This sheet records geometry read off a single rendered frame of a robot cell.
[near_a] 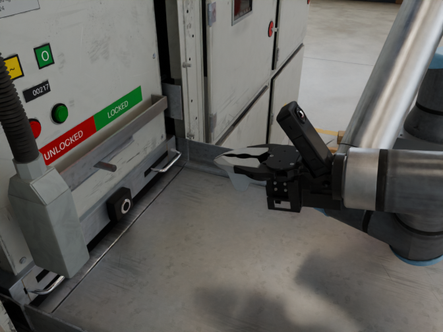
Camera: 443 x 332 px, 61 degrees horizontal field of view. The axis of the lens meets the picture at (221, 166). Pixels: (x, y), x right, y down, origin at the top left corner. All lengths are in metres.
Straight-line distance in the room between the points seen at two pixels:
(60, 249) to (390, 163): 0.47
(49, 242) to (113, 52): 0.37
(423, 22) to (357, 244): 0.43
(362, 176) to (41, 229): 0.45
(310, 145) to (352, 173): 0.07
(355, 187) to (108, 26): 0.51
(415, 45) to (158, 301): 0.62
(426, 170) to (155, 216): 0.56
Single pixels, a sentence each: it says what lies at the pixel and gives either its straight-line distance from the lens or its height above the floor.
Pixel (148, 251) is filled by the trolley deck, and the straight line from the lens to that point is 0.79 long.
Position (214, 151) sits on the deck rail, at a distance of 0.98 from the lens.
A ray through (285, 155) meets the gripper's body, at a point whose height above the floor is 1.10.
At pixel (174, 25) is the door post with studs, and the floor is 1.20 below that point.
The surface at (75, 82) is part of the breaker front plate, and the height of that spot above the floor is 1.17.
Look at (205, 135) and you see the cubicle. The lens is 1.12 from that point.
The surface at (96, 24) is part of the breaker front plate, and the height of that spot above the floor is 1.25.
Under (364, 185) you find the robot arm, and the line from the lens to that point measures 0.54.
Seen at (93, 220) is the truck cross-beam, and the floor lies 0.90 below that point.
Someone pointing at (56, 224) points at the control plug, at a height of 1.06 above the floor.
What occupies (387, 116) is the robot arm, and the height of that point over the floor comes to 1.13.
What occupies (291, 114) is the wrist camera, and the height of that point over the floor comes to 1.18.
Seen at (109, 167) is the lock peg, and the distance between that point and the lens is 0.73.
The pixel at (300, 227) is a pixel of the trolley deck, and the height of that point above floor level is 0.85.
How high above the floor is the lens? 1.41
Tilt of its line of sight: 34 degrees down
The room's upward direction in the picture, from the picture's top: straight up
